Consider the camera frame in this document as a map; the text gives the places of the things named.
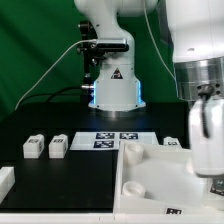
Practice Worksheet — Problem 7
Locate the white square tabletop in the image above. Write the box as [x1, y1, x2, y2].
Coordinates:
[113, 141, 224, 215]

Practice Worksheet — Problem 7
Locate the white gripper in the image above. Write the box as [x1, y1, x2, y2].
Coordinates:
[189, 97, 224, 178]

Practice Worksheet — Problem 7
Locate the black cable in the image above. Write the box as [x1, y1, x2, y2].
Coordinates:
[18, 85, 88, 108]

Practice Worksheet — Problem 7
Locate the white marker base sheet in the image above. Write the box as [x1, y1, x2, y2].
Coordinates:
[70, 132, 158, 150]

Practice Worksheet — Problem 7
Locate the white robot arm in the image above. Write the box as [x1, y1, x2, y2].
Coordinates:
[74, 0, 224, 177]

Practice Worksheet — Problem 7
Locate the grey cable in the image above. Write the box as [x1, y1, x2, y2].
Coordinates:
[14, 0, 178, 111]

